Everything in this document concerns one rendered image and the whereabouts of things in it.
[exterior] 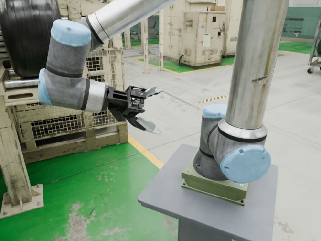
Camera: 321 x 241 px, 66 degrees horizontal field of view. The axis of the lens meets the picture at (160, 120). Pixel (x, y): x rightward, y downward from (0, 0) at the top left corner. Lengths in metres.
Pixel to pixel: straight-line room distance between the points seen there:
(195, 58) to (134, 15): 5.21
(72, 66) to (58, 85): 0.06
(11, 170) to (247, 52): 1.66
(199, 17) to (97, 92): 5.27
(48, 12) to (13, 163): 1.00
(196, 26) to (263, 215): 5.16
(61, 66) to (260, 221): 0.82
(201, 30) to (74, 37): 5.38
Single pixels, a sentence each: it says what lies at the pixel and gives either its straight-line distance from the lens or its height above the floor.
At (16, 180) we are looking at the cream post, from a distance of 1.99.
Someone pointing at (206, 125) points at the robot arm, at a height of 0.89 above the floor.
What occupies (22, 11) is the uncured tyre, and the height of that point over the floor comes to 1.28.
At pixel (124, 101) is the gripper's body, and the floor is 1.05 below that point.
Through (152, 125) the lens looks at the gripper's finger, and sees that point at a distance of 0.74.
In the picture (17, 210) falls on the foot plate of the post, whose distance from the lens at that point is 2.08.
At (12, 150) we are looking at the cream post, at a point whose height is 0.45.
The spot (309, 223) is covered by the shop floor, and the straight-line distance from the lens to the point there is 2.02.
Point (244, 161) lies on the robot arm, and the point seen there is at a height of 0.88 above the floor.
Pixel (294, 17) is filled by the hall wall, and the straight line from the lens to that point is 13.08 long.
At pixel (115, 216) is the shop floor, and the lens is 1.83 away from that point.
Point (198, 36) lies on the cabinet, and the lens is 5.90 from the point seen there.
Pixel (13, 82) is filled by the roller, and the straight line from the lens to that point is 1.63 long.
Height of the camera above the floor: 1.29
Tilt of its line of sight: 24 degrees down
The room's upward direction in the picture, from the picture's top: straight up
